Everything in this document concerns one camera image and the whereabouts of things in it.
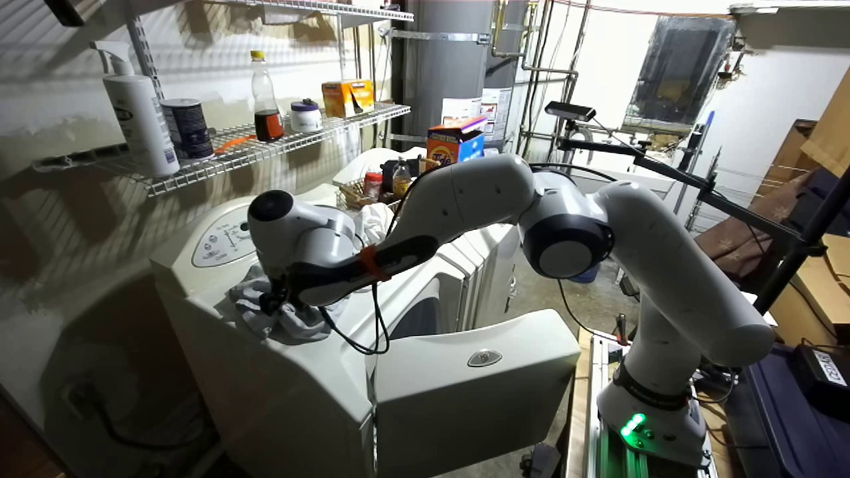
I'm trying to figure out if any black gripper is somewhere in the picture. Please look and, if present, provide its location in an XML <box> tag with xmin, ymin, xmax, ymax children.
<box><xmin>259</xmin><ymin>275</ymin><xmax>299</xmax><ymax>313</ymax></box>

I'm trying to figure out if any grey cloth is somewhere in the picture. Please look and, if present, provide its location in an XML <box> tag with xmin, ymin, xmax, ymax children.
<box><xmin>226</xmin><ymin>265</ymin><xmax>330</xmax><ymax>343</ymax></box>

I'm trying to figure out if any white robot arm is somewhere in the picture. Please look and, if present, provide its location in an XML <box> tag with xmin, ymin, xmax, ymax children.
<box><xmin>247</xmin><ymin>157</ymin><xmax>772</xmax><ymax>410</ymax></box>

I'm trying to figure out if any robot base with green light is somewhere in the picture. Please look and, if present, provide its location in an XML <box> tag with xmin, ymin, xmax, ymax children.
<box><xmin>598</xmin><ymin>368</ymin><xmax>707</xmax><ymax>471</ymax></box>

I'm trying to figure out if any white washing machine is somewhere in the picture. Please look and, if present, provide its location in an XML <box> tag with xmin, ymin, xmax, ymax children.
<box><xmin>152</xmin><ymin>184</ymin><xmax>534</xmax><ymax>478</ymax></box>

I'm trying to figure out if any white cloth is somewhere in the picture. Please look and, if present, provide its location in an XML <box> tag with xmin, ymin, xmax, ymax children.
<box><xmin>358</xmin><ymin>202</ymin><xmax>392</xmax><ymax>246</ymax></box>

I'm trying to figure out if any wicker basket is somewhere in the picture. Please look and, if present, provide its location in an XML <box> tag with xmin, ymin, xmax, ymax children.
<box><xmin>339</xmin><ymin>159</ymin><xmax>420</xmax><ymax>210</ymax></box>

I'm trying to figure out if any clear bottle yellow cap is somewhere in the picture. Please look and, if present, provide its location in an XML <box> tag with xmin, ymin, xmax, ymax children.
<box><xmin>249</xmin><ymin>51</ymin><xmax>285</xmax><ymax>141</ymax></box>

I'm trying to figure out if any white jar blue lid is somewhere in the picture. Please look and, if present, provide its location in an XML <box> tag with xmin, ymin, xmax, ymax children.
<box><xmin>290</xmin><ymin>99</ymin><xmax>322</xmax><ymax>132</ymax></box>

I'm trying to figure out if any dark blue canister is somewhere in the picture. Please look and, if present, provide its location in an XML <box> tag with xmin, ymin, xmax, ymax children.
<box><xmin>161</xmin><ymin>99</ymin><xmax>212</xmax><ymax>159</ymax></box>

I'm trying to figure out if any yellow box on shelf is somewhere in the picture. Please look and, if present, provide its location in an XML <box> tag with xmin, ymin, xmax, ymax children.
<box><xmin>322</xmin><ymin>80</ymin><xmax>374</xmax><ymax>116</ymax></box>

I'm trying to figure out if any orange detergent box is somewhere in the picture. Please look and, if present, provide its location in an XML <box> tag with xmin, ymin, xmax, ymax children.
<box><xmin>425</xmin><ymin>116</ymin><xmax>486</xmax><ymax>168</ymax></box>

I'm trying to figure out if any white tall bottle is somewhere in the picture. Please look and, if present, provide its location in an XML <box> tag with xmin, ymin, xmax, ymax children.
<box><xmin>101</xmin><ymin>51</ymin><xmax>181</xmax><ymax>177</ymax></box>

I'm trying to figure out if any grey water heater tank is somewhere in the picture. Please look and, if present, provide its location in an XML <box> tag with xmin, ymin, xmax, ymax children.
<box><xmin>401</xmin><ymin>0</ymin><xmax>493</xmax><ymax>139</ymax></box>

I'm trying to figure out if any grey electrical panel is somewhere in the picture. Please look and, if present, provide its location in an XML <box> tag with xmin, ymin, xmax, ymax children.
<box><xmin>623</xmin><ymin>16</ymin><xmax>733</xmax><ymax>132</ymax></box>

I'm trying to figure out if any dark blue storage bin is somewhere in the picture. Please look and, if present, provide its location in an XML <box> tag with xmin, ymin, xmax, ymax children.
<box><xmin>724</xmin><ymin>346</ymin><xmax>850</xmax><ymax>478</ymax></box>

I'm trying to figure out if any cardboard box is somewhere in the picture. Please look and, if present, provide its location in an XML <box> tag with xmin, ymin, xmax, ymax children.
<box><xmin>769</xmin><ymin>234</ymin><xmax>850</xmax><ymax>346</ymax></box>

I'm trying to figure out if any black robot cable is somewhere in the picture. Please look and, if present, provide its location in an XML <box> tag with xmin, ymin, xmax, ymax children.
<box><xmin>316</xmin><ymin>279</ymin><xmax>392</xmax><ymax>359</ymax></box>

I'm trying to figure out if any white wire shelf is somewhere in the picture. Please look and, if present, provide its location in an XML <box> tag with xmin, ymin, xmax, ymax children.
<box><xmin>32</xmin><ymin>0</ymin><xmax>412</xmax><ymax>197</ymax></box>

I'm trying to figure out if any black camera on stand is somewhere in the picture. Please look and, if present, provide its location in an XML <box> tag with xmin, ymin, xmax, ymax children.
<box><xmin>544</xmin><ymin>101</ymin><xmax>595</xmax><ymax>123</ymax></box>

